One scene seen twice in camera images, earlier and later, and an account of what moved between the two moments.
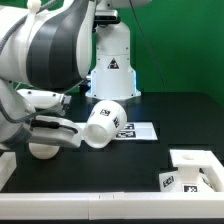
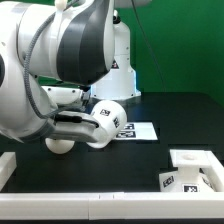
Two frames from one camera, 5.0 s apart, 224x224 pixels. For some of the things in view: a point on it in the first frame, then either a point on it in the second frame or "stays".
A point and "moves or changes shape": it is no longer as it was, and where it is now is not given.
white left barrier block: (8, 164) stays
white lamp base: (189, 176) stays
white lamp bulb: (43, 151) moves or changes shape
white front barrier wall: (159, 205) stays
